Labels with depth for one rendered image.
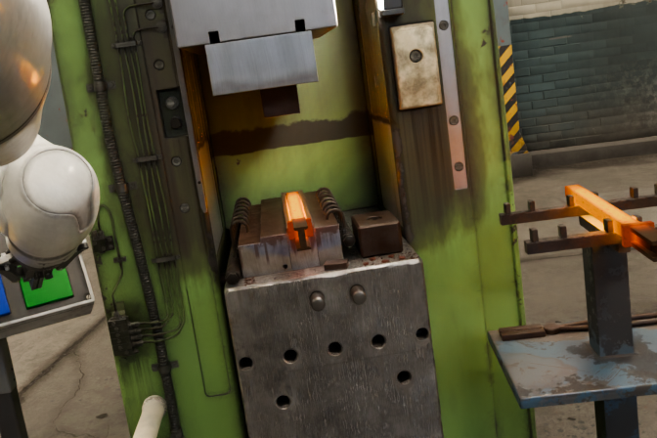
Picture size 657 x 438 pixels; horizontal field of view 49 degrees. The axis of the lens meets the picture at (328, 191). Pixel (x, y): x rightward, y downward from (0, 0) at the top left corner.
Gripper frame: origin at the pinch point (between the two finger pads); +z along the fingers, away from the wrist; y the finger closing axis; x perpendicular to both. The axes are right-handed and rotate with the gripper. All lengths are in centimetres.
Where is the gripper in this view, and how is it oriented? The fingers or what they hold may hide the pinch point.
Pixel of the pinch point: (34, 275)
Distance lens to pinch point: 118.1
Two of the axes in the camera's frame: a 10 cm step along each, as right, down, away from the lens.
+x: -3.6, -9.1, 2.0
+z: -4.0, 3.4, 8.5
